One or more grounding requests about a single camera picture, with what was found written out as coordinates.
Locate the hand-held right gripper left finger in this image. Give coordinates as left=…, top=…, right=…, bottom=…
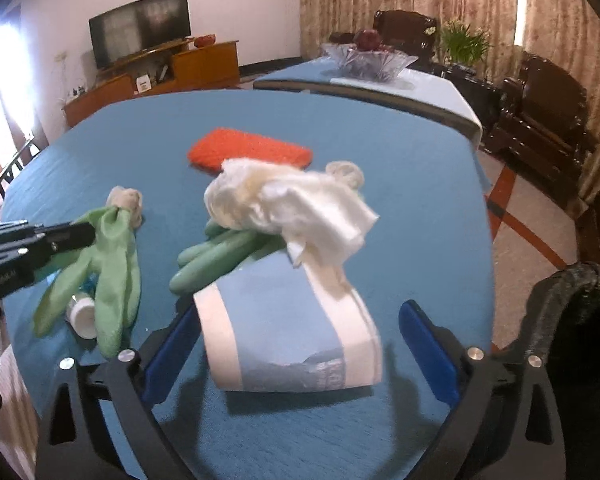
left=35, top=300, right=203, bottom=480

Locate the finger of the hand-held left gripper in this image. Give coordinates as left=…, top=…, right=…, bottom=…
left=0, top=220, right=97, bottom=273

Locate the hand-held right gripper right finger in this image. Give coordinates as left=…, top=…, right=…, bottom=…
left=399, top=300, right=568, bottom=480

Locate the green glove beige cuff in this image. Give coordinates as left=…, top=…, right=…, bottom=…
left=32, top=186, right=145, bottom=359

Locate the blue white paper cup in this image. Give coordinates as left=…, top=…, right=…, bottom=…
left=193, top=247, right=384, bottom=394

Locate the black bagged waste bin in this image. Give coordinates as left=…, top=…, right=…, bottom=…
left=522, top=261, right=600, bottom=480

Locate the small white plastic bottle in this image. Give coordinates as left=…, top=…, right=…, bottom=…
left=65, top=292, right=99, bottom=341

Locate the green rubber glove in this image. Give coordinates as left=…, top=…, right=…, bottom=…
left=169, top=219, right=287, bottom=295

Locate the crumpled white tissue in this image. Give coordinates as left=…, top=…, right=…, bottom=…
left=203, top=158, right=380, bottom=269

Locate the orange foam fruit net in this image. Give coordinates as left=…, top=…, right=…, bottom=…
left=187, top=129, right=314, bottom=176

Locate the clear plastic wrapper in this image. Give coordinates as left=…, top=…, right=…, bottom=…
left=326, top=160, right=365, bottom=190

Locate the wooden television cabinet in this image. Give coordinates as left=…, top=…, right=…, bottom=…
left=62, top=40, right=241, bottom=129

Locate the black flat screen television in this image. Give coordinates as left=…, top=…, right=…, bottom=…
left=89, top=0, right=191, bottom=70

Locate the dark wooden side table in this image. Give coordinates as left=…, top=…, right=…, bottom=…
left=444, top=62, right=507, bottom=132

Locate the dark wooden armchair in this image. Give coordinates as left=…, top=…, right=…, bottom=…
left=482, top=52, right=599, bottom=212
left=329, top=10, right=438, bottom=72

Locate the light blue table cloth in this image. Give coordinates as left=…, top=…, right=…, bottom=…
left=254, top=54, right=483, bottom=134

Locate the glass fruit bowl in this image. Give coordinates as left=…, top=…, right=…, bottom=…
left=321, top=42, right=419, bottom=81

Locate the green potted plant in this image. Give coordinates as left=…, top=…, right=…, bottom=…
left=436, top=19, right=494, bottom=64

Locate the red apple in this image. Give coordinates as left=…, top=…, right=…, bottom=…
left=354, top=29, right=382, bottom=53

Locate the floral beige curtain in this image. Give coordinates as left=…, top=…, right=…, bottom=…
left=300, top=0, right=600, bottom=207

